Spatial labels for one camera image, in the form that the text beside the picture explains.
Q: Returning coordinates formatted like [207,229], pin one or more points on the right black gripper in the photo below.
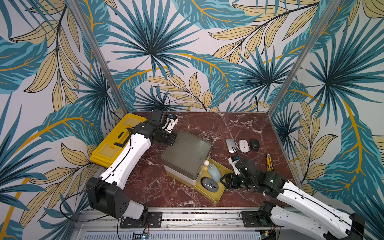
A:
[229,181]

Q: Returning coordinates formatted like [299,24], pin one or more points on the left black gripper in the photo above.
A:
[172,137]

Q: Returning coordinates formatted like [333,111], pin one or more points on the light blue computer mouse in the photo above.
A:
[214,172]

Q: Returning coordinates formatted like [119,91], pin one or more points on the yellow pull-out drawer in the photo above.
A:
[212,197]

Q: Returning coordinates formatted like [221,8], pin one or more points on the dark grey computer mouse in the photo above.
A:
[209,184]

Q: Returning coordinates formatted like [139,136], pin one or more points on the grey drawer unit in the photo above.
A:
[184,160]

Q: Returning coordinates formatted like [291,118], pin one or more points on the silver computer mouse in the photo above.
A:
[231,145]

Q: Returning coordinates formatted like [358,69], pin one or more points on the white computer mouse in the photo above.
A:
[243,146]

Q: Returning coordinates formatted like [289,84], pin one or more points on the black computer mouse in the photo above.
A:
[254,144]

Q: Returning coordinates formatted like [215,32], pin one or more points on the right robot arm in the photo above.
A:
[316,219]

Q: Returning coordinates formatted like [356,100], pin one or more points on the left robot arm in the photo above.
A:
[106,193]

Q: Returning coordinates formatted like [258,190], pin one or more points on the yellow utility knife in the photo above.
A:
[269,163]

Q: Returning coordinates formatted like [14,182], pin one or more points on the yellow plastic toolbox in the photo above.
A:
[113,144]

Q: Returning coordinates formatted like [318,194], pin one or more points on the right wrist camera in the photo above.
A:
[234,163]

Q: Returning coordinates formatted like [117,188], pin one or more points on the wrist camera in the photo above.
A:
[163,120]
[234,163]

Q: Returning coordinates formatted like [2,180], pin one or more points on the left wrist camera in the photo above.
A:
[163,120]

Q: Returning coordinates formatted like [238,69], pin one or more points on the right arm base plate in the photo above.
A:
[253,219]

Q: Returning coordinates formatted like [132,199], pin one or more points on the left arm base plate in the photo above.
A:
[141,219]

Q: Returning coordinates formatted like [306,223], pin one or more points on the aluminium front rail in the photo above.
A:
[199,223]

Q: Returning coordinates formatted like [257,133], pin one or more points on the left aluminium corner post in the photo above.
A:
[86,28]

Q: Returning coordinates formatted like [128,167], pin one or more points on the aluminium corner post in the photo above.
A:
[86,28]
[319,28]

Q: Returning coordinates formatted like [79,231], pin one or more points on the right aluminium corner post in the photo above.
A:
[319,28]

